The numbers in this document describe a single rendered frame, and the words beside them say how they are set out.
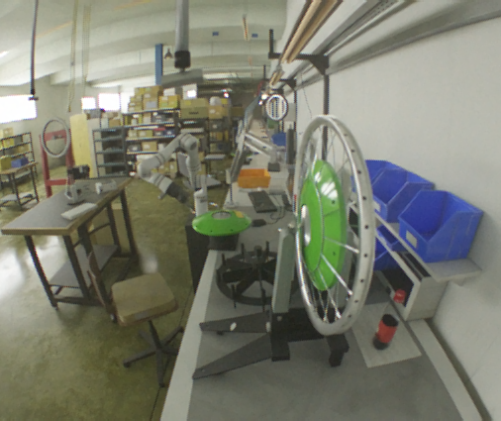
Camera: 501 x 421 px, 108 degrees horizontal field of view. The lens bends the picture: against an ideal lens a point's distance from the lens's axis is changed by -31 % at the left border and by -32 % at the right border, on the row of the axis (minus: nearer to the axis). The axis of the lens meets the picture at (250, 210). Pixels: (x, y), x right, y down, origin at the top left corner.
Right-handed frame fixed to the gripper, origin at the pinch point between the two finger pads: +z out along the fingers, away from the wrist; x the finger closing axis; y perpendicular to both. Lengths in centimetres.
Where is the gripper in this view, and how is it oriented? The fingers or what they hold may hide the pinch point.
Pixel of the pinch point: (194, 209)
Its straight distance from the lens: 142.0
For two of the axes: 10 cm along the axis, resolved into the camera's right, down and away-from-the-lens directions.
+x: 0.9, -3.7, 9.3
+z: 8.2, 5.5, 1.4
